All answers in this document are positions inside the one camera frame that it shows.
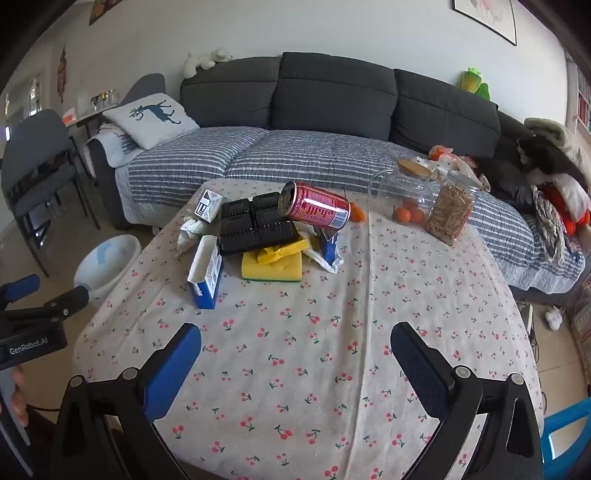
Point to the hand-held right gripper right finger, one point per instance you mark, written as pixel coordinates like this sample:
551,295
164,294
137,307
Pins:
415,364

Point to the blue plastic stool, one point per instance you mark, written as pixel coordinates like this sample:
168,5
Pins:
568,429

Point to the green yellow plush toy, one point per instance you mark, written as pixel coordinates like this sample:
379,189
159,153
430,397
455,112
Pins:
475,83

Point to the clear jar with tan sticks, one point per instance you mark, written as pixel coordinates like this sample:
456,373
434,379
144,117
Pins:
450,212

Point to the white deer print pillow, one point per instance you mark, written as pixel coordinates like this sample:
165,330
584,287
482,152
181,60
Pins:
152,121

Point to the blue white packet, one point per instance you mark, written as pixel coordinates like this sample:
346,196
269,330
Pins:
328,247

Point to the clear jar with bamboo lid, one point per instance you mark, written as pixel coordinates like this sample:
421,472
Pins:
392,189

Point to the grey patterned cloth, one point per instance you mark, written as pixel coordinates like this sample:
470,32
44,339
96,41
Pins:
549,221

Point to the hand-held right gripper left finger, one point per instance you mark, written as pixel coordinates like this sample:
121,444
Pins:
173,369

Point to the small white floor plush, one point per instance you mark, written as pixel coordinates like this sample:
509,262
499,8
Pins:
553,318

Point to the blue white cardboard box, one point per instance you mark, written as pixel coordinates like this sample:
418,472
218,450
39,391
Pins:
210,277

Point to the cherry print tablecloth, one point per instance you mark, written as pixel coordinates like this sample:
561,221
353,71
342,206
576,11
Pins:
323,346

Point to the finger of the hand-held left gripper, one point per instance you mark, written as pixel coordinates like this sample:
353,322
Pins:
51,302
23,285

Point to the grey striped quilted blanket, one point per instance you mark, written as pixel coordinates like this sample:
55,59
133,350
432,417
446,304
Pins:
295,157

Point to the dark grey sofa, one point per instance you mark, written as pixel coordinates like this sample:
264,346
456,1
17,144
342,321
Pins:
332,92

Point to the small tangerine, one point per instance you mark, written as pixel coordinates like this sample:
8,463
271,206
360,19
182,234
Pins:
401,215
409,204
417,216

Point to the white snack wrapper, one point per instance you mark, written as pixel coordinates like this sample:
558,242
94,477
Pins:
189,235

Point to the red drink can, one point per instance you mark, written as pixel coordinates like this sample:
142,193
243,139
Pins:
318,205

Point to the framed wall picture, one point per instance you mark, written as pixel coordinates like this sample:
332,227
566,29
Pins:
489,16

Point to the orange plastic bag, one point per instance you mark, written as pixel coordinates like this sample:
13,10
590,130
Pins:
438,152

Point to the yellow snack wrapper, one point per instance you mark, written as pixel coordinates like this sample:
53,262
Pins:
281,251

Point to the grey chair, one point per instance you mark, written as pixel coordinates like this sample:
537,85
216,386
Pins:
145,87
37,138

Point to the cream white bag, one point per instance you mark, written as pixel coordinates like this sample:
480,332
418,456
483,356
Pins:
461,166

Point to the red wall decoration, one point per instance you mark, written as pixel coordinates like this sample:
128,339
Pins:
61,69

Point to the small white drink carton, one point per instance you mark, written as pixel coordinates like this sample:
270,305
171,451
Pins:
207,205

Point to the white side table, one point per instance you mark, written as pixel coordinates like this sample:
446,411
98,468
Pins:
87,119

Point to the black plastic tray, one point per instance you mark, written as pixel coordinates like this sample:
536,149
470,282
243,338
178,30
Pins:
249,230

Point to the bookshelf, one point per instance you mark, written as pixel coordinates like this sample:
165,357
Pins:
581,97

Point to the yellow green sponge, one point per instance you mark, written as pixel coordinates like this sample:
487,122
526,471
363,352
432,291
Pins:
277,271

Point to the white plastic basin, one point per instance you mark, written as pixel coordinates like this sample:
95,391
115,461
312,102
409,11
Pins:
115,272

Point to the person's left hand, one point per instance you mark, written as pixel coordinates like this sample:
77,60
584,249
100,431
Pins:
21,397

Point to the orange toy carrot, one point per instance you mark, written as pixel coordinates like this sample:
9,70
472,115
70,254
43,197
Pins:
358,213

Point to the red white plush toy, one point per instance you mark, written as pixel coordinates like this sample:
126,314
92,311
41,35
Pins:
570,198

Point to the black grey plush toy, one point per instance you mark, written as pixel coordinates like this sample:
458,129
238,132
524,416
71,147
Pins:
545,157

